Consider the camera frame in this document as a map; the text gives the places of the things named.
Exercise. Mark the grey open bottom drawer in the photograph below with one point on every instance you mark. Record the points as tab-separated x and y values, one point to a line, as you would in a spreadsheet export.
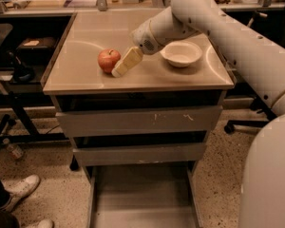
142	196

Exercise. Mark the white sneaker lower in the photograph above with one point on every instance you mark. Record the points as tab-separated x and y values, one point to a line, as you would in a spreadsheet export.
44	223

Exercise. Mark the grey drawer cabinet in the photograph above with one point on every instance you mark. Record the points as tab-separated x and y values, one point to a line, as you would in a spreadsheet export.
76	83

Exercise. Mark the grey top drawer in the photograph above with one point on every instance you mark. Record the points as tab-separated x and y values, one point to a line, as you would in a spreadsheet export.
138	121

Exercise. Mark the white paper bowl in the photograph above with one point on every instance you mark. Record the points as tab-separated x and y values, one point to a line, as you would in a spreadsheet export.
181	54

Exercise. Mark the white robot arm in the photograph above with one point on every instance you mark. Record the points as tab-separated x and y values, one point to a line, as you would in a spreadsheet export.
261	63

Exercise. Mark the grey middle drawer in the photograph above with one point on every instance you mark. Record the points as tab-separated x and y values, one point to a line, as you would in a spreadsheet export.
140	154

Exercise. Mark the clear plastic bottle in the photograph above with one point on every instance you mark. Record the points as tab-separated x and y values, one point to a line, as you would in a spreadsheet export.
14	149

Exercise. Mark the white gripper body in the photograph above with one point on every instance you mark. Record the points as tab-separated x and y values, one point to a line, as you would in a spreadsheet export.
143	38

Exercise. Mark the black box with label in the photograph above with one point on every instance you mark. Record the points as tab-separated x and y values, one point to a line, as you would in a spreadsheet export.
36	51

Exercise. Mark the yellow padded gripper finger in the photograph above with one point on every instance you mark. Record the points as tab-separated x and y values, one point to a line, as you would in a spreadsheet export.
133	57

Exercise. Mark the red apple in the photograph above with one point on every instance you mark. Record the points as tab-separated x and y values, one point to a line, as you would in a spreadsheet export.
108	58

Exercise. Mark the black office chair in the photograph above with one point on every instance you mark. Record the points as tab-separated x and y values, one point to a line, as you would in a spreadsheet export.
259	107

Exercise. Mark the black handheld device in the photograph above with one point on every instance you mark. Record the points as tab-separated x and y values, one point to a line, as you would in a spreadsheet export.
22	73

